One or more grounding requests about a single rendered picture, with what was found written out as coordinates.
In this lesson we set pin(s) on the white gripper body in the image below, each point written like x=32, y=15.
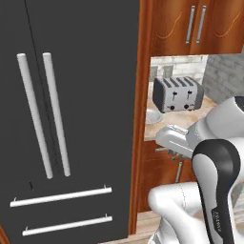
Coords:
x=173, y=138

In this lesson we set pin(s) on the grey wall socket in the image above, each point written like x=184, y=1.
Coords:
x=154, y=72
x=167, y=71

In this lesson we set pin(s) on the wooden wall cupboard door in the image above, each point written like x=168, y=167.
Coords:
x=222, y=28
x=168, y=28

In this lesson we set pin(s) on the silver four-slot toaster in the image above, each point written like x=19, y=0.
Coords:
x=178, y=93

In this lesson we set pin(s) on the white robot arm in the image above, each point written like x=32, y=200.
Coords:
x=222, y=124

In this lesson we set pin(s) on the wooden base cupboard door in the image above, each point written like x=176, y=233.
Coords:
x=155, y=181

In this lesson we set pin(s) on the white plate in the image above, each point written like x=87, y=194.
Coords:
x=153, y=116

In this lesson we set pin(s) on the dark grey fridge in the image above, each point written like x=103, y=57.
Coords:
x=95, y=95

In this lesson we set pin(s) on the tall wooden side panel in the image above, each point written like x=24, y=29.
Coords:
x=141, y=95

